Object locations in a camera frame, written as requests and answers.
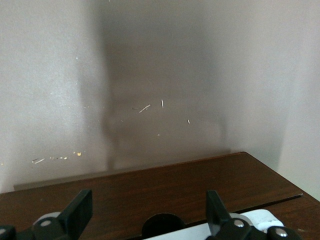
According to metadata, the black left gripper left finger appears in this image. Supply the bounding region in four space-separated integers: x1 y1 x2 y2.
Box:
0 188 94 240

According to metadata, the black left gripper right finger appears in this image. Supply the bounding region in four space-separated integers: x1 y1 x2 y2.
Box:
205 190 301 240

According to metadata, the wooden drawer with white handle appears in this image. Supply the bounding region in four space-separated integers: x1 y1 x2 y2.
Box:
141 195 320 240

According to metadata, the dark brown wooden cabinet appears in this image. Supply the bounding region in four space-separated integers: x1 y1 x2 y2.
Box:
0 151 305 240

